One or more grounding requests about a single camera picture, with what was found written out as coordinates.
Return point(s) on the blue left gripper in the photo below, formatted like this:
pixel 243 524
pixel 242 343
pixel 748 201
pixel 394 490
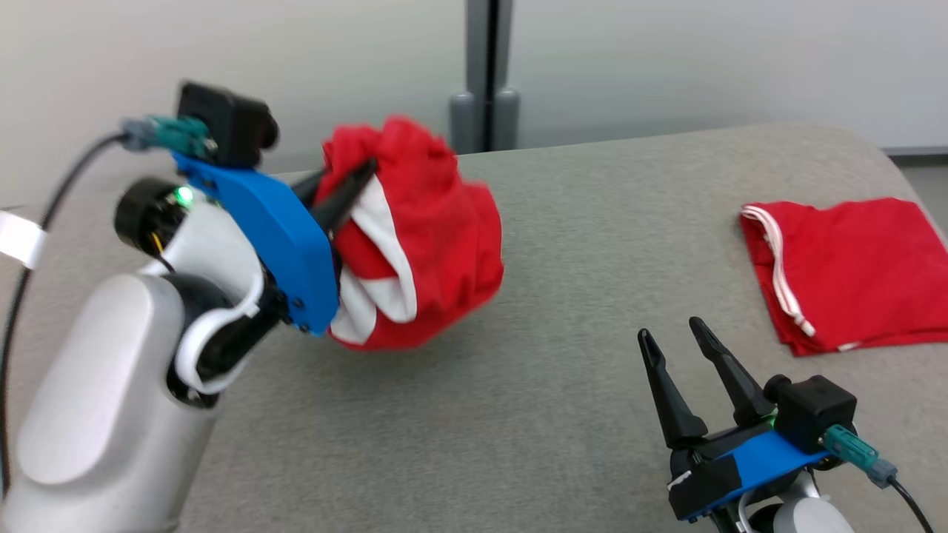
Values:
pixel 281 237

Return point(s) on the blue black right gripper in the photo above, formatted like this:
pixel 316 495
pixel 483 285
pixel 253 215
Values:
pixel 733 466

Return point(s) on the red shorts with white bands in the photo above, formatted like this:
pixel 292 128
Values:
pixel 444 244

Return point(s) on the red basketball jersey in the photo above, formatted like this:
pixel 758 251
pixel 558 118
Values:
pixel 866 274

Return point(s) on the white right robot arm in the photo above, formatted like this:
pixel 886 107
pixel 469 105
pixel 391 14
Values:
pixel 807 518

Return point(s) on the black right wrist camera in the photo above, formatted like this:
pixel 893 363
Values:
pixel 815 411

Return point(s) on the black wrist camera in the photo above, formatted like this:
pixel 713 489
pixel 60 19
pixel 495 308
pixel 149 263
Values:
pixel 222 126
pixel 815 411

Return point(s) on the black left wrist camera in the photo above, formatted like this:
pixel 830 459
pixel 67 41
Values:
pixel 222 126

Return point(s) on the teal right camera connector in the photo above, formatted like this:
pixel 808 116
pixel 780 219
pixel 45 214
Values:
pixel 852 448

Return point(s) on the teal camera connector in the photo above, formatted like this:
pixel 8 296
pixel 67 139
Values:
pixel 852 448
pixel 178 133

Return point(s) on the teal left camera connector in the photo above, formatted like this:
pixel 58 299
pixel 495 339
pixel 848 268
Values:
pixel 178 133

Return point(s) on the grey metal partition post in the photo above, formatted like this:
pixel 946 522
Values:
pixel 478 59

